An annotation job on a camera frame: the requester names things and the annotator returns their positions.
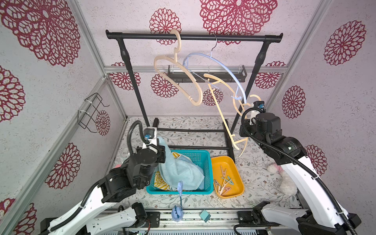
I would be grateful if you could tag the cream plastic hanger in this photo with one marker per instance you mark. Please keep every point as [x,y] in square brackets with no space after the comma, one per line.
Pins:
[179,76]

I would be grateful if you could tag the white teddy bear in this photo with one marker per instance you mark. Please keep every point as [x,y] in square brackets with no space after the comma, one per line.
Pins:
[287,187]

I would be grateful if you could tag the orange clothespin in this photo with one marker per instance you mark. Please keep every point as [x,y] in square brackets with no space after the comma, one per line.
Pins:
[224,183]

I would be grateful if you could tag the black wire wall rack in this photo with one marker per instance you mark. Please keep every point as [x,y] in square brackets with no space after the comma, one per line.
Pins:
[85,116]

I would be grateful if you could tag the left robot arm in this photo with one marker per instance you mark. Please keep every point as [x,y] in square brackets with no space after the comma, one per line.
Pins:
[120,183]

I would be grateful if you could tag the peach pink clothespin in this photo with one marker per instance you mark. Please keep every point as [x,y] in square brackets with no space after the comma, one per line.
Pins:
[223,171]

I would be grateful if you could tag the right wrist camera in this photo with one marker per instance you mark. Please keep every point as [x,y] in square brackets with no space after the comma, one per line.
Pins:
[258,107]

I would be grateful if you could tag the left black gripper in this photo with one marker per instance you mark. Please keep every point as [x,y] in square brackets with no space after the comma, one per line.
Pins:
[160,152]

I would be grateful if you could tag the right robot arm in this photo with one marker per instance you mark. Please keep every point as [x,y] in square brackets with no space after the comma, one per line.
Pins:
[324,215]

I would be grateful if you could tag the blue hello towel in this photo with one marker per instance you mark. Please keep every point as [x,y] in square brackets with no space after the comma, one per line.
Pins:
[185,170]

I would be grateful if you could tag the yellow striped towel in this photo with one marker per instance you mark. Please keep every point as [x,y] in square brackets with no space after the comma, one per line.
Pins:
[159,182]

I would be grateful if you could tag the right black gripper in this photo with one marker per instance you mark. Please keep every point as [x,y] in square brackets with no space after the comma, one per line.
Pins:
[246,129]

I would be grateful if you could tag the small teal cube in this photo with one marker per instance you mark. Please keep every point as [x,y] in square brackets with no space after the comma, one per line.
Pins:
[205,216]

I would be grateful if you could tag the yellow plastic tray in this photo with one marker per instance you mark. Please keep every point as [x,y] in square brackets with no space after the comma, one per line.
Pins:
[228,191]

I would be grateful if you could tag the teal plain towel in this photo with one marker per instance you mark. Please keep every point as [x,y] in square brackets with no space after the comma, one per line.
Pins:
[163,168]

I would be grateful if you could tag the white clothespin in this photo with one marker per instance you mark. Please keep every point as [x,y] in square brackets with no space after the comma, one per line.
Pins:
[226,188]

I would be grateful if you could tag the teal plastic basket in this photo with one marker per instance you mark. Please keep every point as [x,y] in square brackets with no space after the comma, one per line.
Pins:
[202,159]

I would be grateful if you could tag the green clothespin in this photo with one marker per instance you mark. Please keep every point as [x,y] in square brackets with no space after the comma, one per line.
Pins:
[229,180]

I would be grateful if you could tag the beige plastic hanger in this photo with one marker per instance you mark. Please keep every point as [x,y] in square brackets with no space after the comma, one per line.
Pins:
[242,106]

